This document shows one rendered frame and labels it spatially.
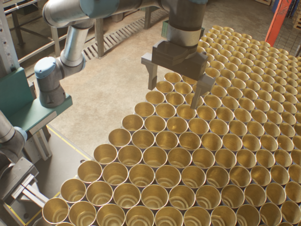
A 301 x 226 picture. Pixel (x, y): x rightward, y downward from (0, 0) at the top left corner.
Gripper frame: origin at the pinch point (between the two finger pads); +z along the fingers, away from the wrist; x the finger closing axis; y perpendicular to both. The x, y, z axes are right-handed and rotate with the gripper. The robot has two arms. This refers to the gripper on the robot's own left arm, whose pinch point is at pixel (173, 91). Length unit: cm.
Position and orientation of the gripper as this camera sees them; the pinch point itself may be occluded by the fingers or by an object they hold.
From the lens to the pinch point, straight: 62.1
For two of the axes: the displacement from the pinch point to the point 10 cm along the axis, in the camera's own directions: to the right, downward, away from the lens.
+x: -8.6, -4.1, 3.1
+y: 5.1, -6.0, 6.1
